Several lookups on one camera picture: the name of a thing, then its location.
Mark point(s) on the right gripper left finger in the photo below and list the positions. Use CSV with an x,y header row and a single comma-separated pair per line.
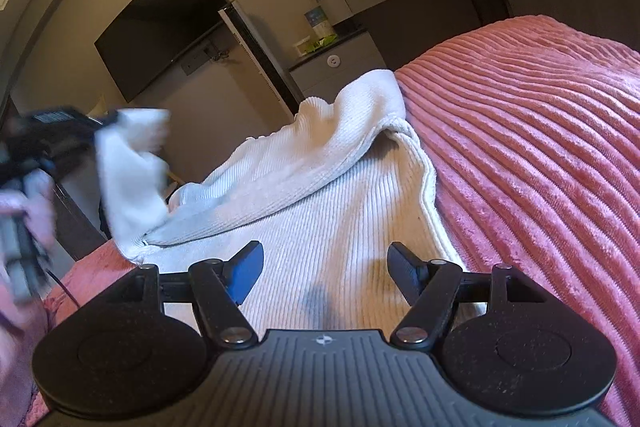
x,y
219,288

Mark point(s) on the white ribbed knit sweater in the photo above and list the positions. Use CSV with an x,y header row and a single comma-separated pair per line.
x,y
325,196

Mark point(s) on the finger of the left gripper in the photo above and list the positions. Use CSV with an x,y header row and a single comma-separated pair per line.
x,y
102,121

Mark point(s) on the black wall television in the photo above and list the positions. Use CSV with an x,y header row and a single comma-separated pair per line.
x,y
148,36

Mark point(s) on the grey bedside cabinet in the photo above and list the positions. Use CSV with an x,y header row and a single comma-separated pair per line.
x,y
327,72

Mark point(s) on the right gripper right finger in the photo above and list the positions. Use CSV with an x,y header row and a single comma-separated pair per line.
x,y
430,289

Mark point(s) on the person left hand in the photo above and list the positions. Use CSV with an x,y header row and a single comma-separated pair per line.
x,y
27,233

